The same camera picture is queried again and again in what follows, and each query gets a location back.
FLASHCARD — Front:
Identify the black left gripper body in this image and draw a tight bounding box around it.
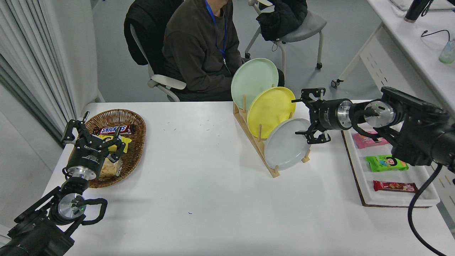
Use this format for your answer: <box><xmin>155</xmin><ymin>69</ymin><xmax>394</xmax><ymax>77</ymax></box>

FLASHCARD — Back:
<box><xmin>66</xmin><ymin>142</ymin><xmax>109</xmax><ymax>175</ymax></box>

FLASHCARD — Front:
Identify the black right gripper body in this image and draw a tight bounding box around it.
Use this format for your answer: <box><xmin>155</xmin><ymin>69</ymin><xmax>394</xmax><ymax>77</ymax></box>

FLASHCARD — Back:
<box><xmin>309</xmin><ymin>99</ymin><xmax>340</xmax><ymax>133</ymax></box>

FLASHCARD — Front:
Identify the grey plate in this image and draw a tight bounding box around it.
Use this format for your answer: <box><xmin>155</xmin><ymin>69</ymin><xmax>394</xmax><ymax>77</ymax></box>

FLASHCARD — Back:
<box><xmin>263</xmin><ymin>118</ymin><xmax>313</xmax><ymax>171</ymax></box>

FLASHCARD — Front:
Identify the yellow plate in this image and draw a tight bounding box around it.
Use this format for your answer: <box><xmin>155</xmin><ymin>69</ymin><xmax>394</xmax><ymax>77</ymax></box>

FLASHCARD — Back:
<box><xmin>247</xmin><ymin>87</ymin><xmax>296</xmax><ymax>139</ymax></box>

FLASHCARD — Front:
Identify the wooden plate rack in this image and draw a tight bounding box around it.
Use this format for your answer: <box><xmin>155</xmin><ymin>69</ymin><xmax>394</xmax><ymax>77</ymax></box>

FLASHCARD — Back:
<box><xmin>233</xmin><ymin>94</ymin><xmax>311</xmax><ymax>178</ymax></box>

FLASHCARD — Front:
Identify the pale green plate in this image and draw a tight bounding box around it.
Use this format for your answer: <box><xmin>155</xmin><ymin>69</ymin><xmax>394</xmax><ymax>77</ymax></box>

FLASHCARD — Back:
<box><xmin>231</xmin><ymin>58</ymin><xmax>279</xmax><ymax>110</ymax></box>

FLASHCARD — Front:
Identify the yellow snack packet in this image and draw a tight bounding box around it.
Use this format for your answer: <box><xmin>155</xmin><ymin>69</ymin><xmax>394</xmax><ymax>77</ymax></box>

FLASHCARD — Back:
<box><xmin>97</xmin><ymin>134</ymin><xmax>132</xmax><ymax>153</ymax></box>

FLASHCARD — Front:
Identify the Snickers chocolate bar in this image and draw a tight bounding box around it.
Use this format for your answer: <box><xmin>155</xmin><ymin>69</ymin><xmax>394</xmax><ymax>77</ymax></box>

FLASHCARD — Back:
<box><xmin>93</xmin><ymin>124</ymin><xmax>135</xmax><ymax>136</ymax></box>

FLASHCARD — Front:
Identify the clear bag of crackers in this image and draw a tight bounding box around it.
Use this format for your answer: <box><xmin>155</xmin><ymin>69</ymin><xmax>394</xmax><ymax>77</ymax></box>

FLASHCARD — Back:
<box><xmin>99</xmin><ymin>156</ymin><xmax>123</xmax><ymax>178</ymax></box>

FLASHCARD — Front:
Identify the brown wicker basket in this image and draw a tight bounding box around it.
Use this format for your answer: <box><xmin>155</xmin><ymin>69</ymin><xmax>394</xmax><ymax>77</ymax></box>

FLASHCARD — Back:
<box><xmin>76</xmin><ymin>109</ymin><xmax>146</xmax><ymax>188</ymax></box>

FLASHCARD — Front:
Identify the pink snack packet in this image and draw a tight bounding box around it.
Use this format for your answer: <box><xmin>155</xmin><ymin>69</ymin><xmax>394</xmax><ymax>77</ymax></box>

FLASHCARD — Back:
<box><xmin>352</xmin><ymin>131</ymin><xmax>389</xmax><ymax>150</ymax></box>

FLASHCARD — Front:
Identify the white rectangular tray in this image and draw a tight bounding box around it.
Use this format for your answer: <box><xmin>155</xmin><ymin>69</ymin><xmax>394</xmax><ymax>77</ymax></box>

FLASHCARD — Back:
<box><xmin>341</xmin><ymin>121</ymin><xmax>440</xmax><ymax>207</ymax></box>

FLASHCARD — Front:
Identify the grey seat chair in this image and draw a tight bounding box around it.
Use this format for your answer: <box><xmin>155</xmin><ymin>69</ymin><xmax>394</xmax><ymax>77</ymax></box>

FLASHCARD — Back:
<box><xmin>244</xmin><ymin>0</ymin><xmax>327</xmax><ymax>75</ymax></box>

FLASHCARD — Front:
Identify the green snack packet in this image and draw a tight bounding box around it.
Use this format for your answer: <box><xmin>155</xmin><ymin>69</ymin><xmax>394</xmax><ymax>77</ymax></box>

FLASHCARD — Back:
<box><xmin>365</xmin><ymin>155</ymin><xmax>409</xmax><ymax>173</ymax></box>

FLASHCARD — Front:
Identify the white desk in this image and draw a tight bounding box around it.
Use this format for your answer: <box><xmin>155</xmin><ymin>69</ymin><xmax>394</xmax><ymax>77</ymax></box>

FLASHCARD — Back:
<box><xmin>331</xmin><ymin>0</ymin><xmax>455</xmax><ymax>235</ymax></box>

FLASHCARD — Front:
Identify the white office chair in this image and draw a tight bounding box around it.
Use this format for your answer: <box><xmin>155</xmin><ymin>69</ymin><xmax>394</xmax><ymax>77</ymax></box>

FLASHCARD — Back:
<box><xmin>130</xmin><ymin>24</ymin><xmax>187</xmax><ymax>102</ymax></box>

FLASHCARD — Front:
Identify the black padded bag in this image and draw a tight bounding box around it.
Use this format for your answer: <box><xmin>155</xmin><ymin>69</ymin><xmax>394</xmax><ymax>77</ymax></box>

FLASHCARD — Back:
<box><xmin>256</xmin><ymin>0</ymin><xmax>308</xmax><ymax>42</ymax></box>

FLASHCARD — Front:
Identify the red snack bar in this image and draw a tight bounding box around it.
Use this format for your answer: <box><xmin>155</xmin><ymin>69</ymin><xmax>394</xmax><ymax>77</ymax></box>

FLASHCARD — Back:
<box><xmin>373</xmin><ymin>180</ymin><xmax>419</xmax><ymax>194</ymax></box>

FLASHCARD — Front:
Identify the pale grey curtain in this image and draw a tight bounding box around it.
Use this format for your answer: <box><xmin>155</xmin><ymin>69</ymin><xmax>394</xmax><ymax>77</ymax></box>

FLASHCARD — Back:
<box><xmin>0</xmin><ymin>0</ymin><xmax>77</xmax><ymax>143</ymax></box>

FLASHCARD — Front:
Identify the black jacket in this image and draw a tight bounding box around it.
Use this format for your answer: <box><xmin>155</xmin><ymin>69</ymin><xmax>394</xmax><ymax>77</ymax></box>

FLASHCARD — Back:
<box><xmin>124</xmin><ymin>0</ymin><xmax>183</xmax><ymax>75</ymax></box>

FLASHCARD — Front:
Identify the seated person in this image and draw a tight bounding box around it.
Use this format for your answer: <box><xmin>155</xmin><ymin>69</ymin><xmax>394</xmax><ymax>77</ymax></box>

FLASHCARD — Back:
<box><xmin>162</xmin><ymin>0</ymin><xmax>285</xmax><ymax>102</ymax></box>

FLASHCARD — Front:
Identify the black flask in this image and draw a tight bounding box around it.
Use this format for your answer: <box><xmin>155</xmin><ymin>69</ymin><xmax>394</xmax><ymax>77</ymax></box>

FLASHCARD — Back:
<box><xmin>403</xmin><ymin>0</ymin><xmax>432</xmax><ymax>23</ymax></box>

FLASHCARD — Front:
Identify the pale green cup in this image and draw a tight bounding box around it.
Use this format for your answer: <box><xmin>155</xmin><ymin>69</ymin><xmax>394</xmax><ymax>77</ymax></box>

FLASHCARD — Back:
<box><xmin>438</xmin><ymin>40</ymin><xmax>455</xmax><ymax>64</ymax></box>

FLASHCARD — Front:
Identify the thin black cable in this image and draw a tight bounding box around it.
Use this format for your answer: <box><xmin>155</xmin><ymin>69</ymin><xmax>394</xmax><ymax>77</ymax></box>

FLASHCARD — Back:
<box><xmin>421</xmin><ymin>30</ymin><xmax>450</xmax><ymax>41</ymax></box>

